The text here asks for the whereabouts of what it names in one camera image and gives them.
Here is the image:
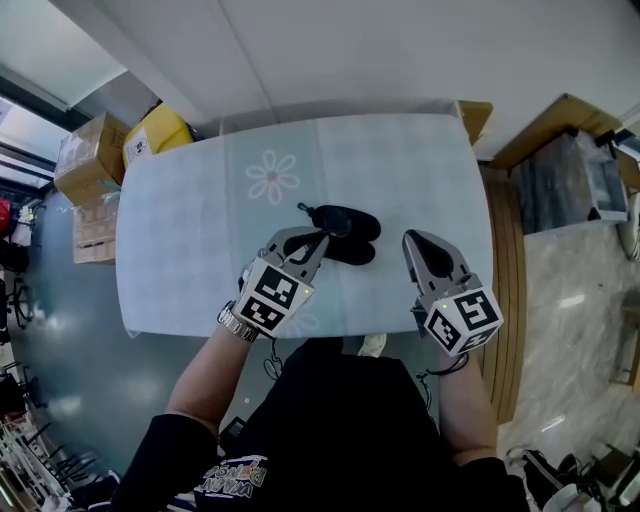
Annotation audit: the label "taped brown cardboard box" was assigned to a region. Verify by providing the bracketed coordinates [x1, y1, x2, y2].
[72, 196, 122, 266]

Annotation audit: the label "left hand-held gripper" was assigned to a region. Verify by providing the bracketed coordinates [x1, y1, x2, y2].
[234, 225, 332, 339]

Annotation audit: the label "wooden chair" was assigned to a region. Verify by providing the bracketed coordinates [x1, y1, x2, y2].
[611, 291, 640, 392]

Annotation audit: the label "silver metal wristwatch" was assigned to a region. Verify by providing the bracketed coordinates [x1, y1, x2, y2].
[216, 299, 262, 344]

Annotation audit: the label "wooden frame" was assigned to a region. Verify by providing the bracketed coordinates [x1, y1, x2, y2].
[487, 92, 624, 172]

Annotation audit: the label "person's right forearm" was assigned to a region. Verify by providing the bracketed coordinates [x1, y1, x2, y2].
[437, 351, 500, 467]

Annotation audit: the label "black glasses case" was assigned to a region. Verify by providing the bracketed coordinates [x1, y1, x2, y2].
[296, 201, 383, 267]

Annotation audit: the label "person's right white shoe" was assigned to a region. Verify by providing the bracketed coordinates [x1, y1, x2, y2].
[356, 332, 388, 358]

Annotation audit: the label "grey marble-pattern box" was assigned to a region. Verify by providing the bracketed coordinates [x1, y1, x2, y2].
[509, 130, 631, 236]

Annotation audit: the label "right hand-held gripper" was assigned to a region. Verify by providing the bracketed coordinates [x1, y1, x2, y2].
[402, 229, 504, 358]

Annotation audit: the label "light blue floral tablecloth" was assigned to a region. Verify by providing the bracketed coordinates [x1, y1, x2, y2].
[114, 98, 494, 341]

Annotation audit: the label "person's black clothes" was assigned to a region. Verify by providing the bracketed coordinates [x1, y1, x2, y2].
[110, 336, 531, 512]

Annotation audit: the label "small black device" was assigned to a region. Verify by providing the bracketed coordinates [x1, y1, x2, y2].
[219, 416, 247, 442]

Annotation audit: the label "person's left forearm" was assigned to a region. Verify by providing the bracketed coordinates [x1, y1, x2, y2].
[165, 323, 252, 437]

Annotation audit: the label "large brown cardboard box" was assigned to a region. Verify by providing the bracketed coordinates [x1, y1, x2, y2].
[53, 111, 133, 207]

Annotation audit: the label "wooden slatted bench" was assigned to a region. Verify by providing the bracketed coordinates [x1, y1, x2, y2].
[478, 166, 529, 427]

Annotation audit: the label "white black-patterned bag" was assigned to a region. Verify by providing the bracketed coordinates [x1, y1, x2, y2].
[616, 191, 640, 262]

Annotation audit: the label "yellow cardboard box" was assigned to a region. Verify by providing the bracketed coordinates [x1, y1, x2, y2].
[122, 103, 194, 169]

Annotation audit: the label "black wrist strap cord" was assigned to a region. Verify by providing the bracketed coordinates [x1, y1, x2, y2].
[261, 337, 284, 382]
[414, 352, 471, 416]

